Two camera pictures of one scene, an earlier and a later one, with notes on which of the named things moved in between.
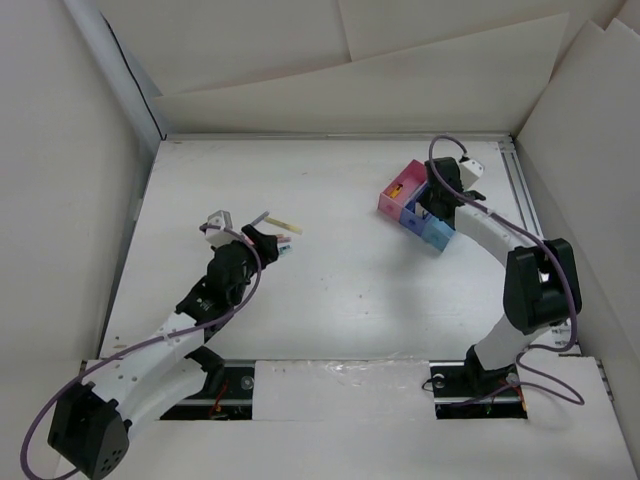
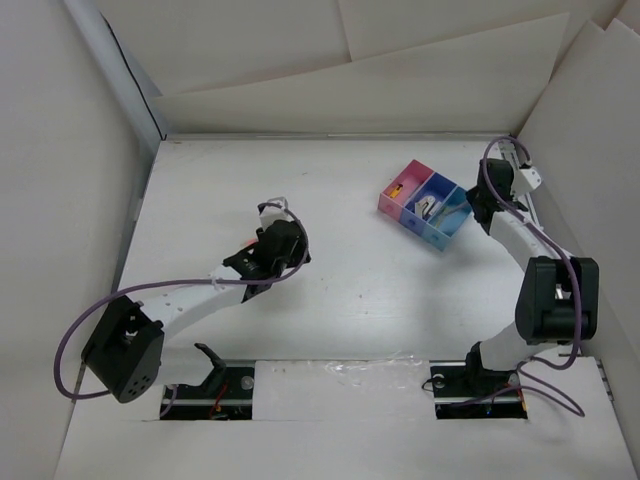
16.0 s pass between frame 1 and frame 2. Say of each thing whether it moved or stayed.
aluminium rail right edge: stayed
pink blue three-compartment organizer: stayed
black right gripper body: moved
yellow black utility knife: stayed
